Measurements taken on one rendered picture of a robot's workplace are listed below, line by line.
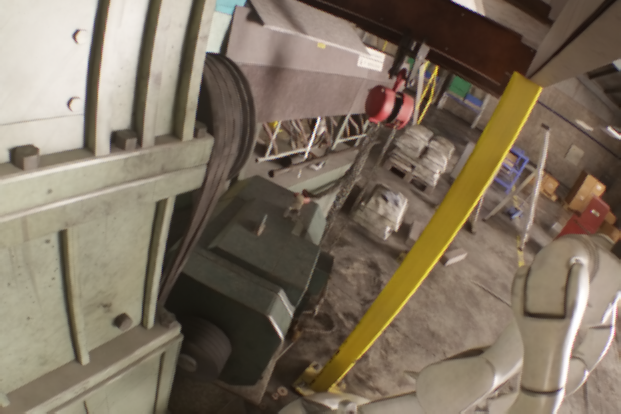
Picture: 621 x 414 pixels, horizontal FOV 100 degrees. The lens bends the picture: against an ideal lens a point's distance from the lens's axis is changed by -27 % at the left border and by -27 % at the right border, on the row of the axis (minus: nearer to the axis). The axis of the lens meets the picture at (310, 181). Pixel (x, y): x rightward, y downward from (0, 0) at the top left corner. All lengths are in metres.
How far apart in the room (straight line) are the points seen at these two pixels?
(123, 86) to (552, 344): 0.68
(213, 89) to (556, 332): 0.65
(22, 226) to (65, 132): 0.12
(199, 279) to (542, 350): 0.83
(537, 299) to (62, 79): 0.67
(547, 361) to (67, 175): 0.68
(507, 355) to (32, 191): 0.87
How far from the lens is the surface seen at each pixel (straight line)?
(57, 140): 0.45
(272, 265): 1.08
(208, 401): 1.42
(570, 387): 1.07
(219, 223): 1.22
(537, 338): 0.57
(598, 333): 1.02
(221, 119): 0.60
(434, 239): 1.24
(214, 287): 1.00
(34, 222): 0.46
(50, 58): 0.42
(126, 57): 0.47
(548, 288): 0.55
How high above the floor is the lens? 1.57
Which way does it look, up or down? 25 degrees down
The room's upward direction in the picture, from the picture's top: 24 degrees clockwise
